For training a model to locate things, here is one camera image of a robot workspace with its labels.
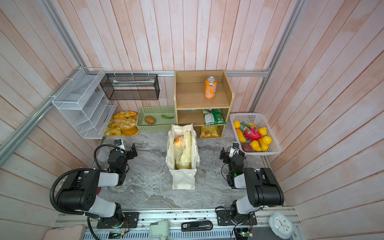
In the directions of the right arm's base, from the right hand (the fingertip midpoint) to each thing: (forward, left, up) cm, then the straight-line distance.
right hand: (231, 147), depth 92 cm
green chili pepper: (+32, +46, -6) cm, 56 cm away
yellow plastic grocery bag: (-6, +30, +6) cm, 31 cm away
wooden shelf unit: (+19, +19, +24) cm, 36 cm away
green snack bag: (+15, +12, +12) cm, 23 cm away
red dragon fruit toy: (+12, -14, +1) cm, 18 cm away
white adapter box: (-44, +39, -3) cm, 59 cm away
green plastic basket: (+29, +55, -5) cm, 62 cm away
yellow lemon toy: (+6, -23, 0) cm, 24 cm away
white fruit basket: (+2, -15, -3) cm, 16 cm away
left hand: (-2, +65, +2) cm, 66 cm away
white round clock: (-40, -18, -5) cm, 45 cm away
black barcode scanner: (-42, +19, -2) cm, 46 cm away
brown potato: (+25, +58, -2) cm, 63 cm away
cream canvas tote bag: (-22, +29, +5) cm, 37 cm away
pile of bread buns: (+18, +75, +2) cm, 77 cm away
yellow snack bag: (+15, +13, -3) cm, 20 cm away
